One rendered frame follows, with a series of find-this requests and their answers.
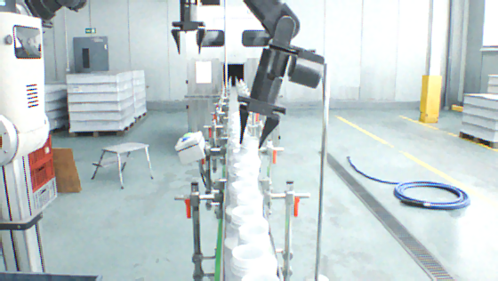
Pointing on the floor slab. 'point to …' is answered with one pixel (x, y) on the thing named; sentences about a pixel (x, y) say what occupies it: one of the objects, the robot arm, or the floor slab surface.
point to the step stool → (121, 157)
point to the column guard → (429, 99)
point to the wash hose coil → (424, 186)
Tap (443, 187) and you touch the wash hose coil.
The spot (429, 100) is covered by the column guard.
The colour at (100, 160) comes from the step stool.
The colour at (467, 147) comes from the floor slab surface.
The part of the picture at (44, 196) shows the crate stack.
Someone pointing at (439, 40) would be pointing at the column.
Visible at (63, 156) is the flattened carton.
